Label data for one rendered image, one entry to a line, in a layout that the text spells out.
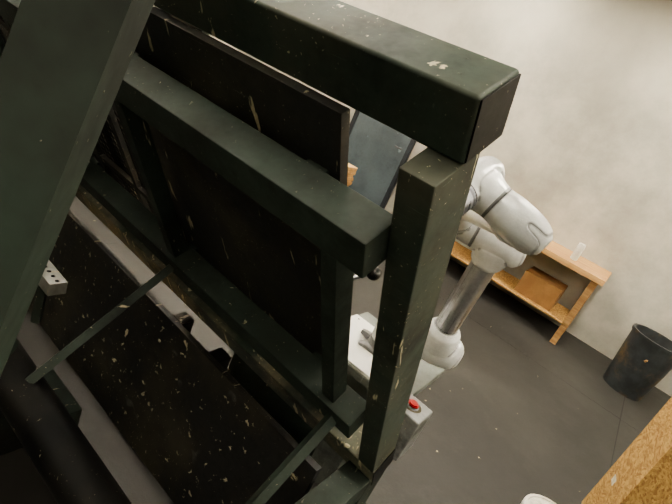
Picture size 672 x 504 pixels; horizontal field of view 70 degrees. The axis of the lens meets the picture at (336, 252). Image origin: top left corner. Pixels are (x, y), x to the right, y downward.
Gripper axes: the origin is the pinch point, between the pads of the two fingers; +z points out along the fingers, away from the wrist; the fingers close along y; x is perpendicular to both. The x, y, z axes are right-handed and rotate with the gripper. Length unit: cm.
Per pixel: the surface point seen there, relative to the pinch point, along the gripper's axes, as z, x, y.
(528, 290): -343, 29, 361
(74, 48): 56, -16, -69
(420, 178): 21.2, -15.2, -41.0
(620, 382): -307, -97, 367
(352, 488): 28, -16, 72
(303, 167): 20.8, 7.7, -30.0
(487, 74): 10, -15, -51
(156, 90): 24, 47, -30
